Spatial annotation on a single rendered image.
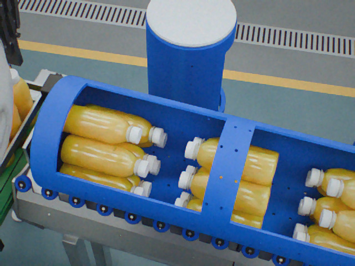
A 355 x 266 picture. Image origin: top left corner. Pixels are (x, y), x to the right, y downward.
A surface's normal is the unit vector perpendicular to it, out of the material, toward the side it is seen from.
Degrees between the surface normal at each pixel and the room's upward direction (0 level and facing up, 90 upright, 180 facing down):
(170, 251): 70
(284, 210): 11
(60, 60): 0
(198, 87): 90
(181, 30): 0
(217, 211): 64
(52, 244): 0
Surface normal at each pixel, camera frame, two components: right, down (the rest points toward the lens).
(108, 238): -0.27, 0.54
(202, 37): 0.02, -0.58
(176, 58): -0.33, 0.76
